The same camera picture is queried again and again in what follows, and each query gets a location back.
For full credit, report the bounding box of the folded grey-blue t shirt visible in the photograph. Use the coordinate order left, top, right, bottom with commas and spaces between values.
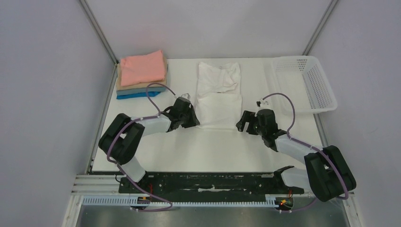
116, 87, 166, 96

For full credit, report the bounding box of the folded bright blue t shirt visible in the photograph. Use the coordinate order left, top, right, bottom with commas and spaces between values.
116, 91, 160, 100

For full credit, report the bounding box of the folded pink t shirt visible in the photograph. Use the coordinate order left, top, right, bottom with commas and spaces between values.
120, 50, 166, 87

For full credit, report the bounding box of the white slotted cable duct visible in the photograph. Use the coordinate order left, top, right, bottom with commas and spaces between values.
82, 195, 278, 208

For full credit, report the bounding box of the white perforated plastic basket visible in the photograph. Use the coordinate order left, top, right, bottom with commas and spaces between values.
271, 56, 338, 114

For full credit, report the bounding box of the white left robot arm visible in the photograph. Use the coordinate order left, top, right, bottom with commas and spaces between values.
98, 97, 200, 193

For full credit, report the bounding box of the aluminium frame post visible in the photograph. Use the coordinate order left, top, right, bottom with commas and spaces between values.
78, 0, 119, 64
302, 0, 339, 56

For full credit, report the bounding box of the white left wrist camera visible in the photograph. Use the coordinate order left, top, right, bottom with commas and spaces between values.
174, 93, 191, 102

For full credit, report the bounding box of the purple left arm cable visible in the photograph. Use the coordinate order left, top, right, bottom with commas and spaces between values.
106, 82, 178, 212

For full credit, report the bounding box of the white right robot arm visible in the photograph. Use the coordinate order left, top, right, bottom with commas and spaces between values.
235, 109, 357, 202

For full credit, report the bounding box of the folded beige t shirt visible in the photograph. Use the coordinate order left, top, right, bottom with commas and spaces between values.
116, 58, 167, 91

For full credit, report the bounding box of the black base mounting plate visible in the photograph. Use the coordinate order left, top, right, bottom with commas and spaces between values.
137, 172, 305, 202

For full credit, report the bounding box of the right aluminium frame post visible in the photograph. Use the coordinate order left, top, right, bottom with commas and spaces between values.
302, 0, 339, 56

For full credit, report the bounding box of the left aluminium frame post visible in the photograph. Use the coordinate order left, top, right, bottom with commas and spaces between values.
78, 0, 119, 64

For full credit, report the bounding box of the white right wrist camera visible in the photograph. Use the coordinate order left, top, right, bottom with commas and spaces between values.
256, 98, 270, 111

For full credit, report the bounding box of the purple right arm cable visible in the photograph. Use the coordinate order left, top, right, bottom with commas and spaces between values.
258, 92, 350, 214

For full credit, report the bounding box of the white t shirt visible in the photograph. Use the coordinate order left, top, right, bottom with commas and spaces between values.
195, 62, 242, 130

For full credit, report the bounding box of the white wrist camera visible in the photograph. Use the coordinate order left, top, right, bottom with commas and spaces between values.
256, 98, 270, 111
174, 93, 191, 102

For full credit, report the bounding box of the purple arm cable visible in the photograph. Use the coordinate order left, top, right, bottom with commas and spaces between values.
106, 82, 178, 212
258, 92, 350, 214

